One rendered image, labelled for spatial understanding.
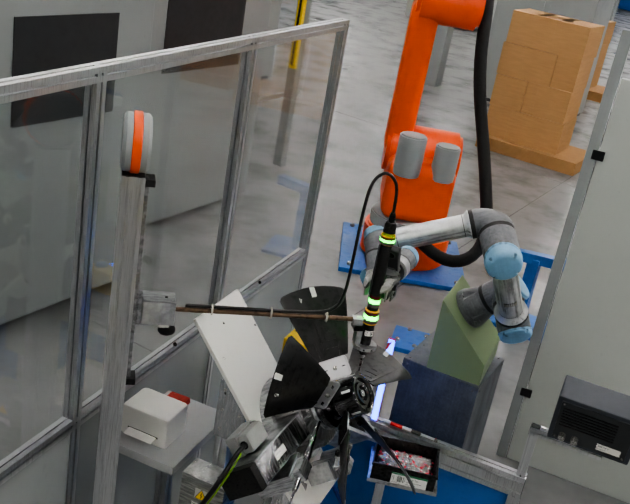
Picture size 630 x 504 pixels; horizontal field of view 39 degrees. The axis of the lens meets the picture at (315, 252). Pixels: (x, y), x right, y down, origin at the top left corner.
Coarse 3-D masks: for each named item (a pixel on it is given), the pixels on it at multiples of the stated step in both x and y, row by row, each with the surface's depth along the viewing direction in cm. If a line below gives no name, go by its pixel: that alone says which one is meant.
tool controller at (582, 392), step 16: (576, 384) 280; (592, 384) 281; (560, 400) 277; (576, 400) 274; (592, 400) 275; (608, 400) 275; (624, 400) 276; (560, 416) 280; (576, 416) 277; (592, 416) 274; (608, 416) 272; (624, 416) 270; (560, 432) 283; (576, 432) 280; (592, 432) 277; (608, 432) 274; (624, 432) 272; (592, 448) 281; (608, 448) 278; (624, 448) 275
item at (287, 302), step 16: (304, 288) 269; (320, 288) 271; (336, 288) 274; (288, 304) 265; (304, 304) 267; (320, 304) 269; (304, 320) 265; (320, 320) 266; (336, 320) 268; (304, 336) 264; (320, 336) 265; (336, 336) 266; (320, 352) 263; (336, 352) 264
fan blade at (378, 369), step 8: (376, 344) 292; (352, 352) 285; (368, 352) 287; (376, 352) 288; (352, 360) 281; (368, 360) 283; (376, 360) 284; (384, 360) 286; (392, 360) 289; (352, 368) 277; (368, 368) 278; (376, 368) 280; (384, 368) 282; (392, 368) 284; (400, 368) 287; (368, 376) 274; (376, 376) 276; (384, 376) 278; (392, 376) 280; (400, 376) 283; (408, 376) 287; (376, 384) 272
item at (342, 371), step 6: (330, 360) 263; (336, 360) 264; (342, 360) 264; (324, 366) 263; (330, 366) 263; (342, 366) 263; (348, 366) 263; (330, 372) 262; (336, 372) 262; (342, 372) 263; (348, 372) 263; (330, 378) 262; (336, 378) 262
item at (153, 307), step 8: (144, 296) 243; (152, 296) 244; (160, 296) 245; (168, 296) 246; (144, 304) 241; (152, 304) 241; (160, 304) 242; (168, 304) 242; (136, 312) 244; (144, 312) 242; (152, 312) 242; (160, 312) 243; (168, 312) 243; (136, 320) 244; (144, 320) 243; (152, 320) 243; (160, 320) 244; (168, 320) 244
